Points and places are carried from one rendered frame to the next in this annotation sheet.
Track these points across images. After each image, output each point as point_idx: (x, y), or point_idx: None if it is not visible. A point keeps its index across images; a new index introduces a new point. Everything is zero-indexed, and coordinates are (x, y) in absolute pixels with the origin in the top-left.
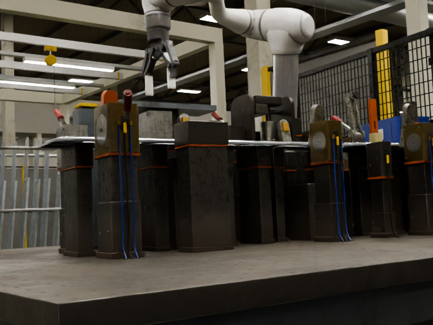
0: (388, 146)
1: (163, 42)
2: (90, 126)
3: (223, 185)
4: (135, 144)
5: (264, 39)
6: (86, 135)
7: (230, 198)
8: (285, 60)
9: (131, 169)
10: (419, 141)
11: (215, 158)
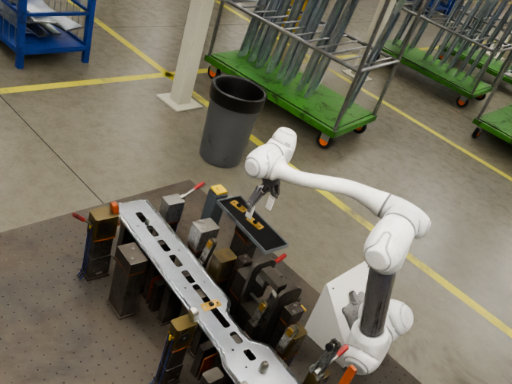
0: (205, 383)
1: (261, 184)
2: (209, 203)
3: (123, 289)
4: (92, 236)
5: None
6: (167, 209)
7: (165, 302)
8: (369, 267)
9: (88, 244)
10: None
11: (123, 275)
